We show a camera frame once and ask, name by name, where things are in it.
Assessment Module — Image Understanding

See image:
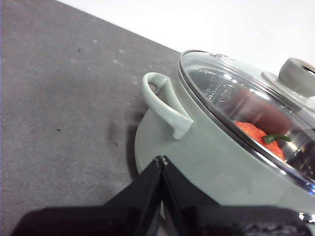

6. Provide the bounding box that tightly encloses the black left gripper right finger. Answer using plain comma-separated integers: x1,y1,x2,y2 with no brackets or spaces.
161,154,312,236

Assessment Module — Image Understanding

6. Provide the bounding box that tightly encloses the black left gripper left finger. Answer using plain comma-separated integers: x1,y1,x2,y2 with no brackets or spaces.
11,155,163,236

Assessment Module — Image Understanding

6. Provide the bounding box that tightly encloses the orange pumpkin with green stem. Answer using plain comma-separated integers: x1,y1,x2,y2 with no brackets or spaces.
233,120,293,162

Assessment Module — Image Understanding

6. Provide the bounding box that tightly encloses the glass lid with green knob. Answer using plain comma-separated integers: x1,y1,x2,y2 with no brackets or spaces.
178,50,315,195

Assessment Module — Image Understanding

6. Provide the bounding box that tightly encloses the pale green electric steamer pot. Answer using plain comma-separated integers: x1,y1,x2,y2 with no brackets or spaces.
134,72,315,222

